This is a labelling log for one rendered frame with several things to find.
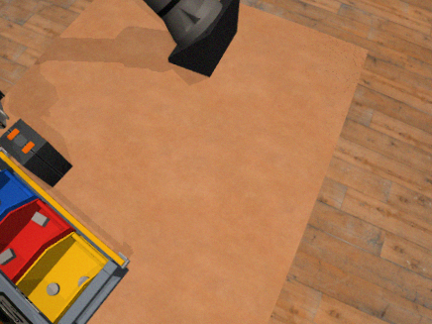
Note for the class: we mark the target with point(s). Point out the grey disc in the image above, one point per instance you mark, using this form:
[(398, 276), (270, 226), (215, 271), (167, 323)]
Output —
[(82, 280), (53, 288)]

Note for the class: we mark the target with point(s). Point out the yellow open bin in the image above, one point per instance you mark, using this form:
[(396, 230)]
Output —
[(64, 262)]

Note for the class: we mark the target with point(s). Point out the red bin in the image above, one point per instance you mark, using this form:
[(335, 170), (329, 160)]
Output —
[(28, 239)]

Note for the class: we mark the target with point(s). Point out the yellow bar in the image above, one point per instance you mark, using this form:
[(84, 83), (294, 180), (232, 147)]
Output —
[(66, 214)]

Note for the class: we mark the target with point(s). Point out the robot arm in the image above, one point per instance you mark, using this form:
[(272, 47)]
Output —
[(186, 19)]

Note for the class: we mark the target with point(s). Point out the grey metal shelf rack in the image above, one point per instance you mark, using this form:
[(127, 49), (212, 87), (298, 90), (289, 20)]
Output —
[(99, 288)]

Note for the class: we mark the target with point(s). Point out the blue open bin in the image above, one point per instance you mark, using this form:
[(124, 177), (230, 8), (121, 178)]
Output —
[(11, 191)]

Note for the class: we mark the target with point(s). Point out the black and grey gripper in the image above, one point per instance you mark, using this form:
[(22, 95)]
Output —
[(2, 114)]

